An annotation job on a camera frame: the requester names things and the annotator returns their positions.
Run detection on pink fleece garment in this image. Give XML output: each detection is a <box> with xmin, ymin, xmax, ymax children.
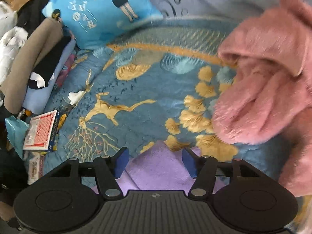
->
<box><xmin>212</xmin><ymin>0</ymin><xmax>311</xmax><ymax>197</ymax></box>

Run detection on white plastic bag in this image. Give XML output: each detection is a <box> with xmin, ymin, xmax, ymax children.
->
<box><xmin>0</xmin><ymin>1</ymin><xmax>28</xmax><ymax>84</ymax></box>

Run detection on blue gold patterned quilt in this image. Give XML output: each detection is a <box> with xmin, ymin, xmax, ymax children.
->
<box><xmin>43</xmin><ymin>18</ymin><xmax>290</xmax><ymax>180</ymax></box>

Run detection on king of spades card box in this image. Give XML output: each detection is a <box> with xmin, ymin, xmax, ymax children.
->
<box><xmin>27</xmin><ymin>153</ymin><xmax>44</xmax><ymax>185</ymax></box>

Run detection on folded beige garment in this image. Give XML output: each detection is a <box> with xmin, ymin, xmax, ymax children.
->
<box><xmin>1</xmin><ymin>18</ymin><xmax>63</xmax><ymax>115</ymax></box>

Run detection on blue cartoon police pillow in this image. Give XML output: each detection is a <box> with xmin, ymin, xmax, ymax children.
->
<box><xmin>42</xmin><ymin>0</ymin><xmax>163</xmax><ymax>49</ymax></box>

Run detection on black white garment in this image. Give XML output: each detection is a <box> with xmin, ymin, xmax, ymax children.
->
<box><xmin>27</xmin><ymin>36</ymin><xmax>71</xmax><ymax>90</ymax></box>

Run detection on crumpled white tissue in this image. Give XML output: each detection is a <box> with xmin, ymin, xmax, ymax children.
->
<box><xmin>68</xmin><ymin>91</ymin><xmax>85</xmax><ymax>105</ymax></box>

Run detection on red playing card box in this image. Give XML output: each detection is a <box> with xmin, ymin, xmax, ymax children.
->
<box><xmin>23</xmin><ymin>110</ymin><xmax>60</xmax><ymax>152</ymax></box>

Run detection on purple sweatshirt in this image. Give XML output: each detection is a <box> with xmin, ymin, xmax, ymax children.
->
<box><xmin>91</xmin><ymin>139</ymin><xmax>228</xmax><ymax>196</ymax></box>

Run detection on light blue folded garment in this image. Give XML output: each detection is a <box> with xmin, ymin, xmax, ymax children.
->
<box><xmin>22</xmin><ymin>38</ymin><xmax>77</xmax><ymax>116</ymax></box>

